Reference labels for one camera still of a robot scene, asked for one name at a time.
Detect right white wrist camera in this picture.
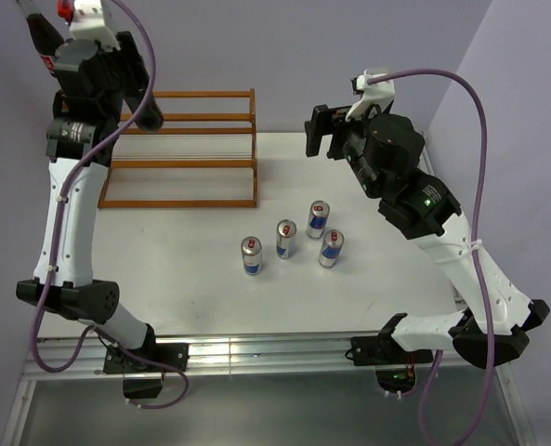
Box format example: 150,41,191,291
346,67,395,122

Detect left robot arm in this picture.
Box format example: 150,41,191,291
16,32,164,371

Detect aluminium rail frame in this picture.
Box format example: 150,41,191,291
0,130,536,446

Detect energy drink can middle left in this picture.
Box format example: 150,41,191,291
276,219,297,259

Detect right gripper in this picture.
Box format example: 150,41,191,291
304,104,386,199

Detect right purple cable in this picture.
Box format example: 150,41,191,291
367,67,497,446

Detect energy drink can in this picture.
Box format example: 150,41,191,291
318,230,345,268
307,200,330,240
276,219,297,259
241,236,262,275

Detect energy drink can front right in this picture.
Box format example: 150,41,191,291
318,230,345,268

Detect energy drink can rear right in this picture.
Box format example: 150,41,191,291
307,200,330,240

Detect purple cable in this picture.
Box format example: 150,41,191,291
27,0,190,411
367,67,497,446

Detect energy drink can far left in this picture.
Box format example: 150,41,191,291
241,236,262,275

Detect cola bottle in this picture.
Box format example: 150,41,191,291
125,90,164,133
16,0,64,77

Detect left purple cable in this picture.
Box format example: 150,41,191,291
27,0,190,411

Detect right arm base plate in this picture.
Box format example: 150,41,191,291
345,334,433,366

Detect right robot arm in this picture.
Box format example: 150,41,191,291
305,105,550,368

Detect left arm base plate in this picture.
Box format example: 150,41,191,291
103,343,189,374

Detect wooden two-tier shelf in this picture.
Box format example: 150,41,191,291
98,88,258,209

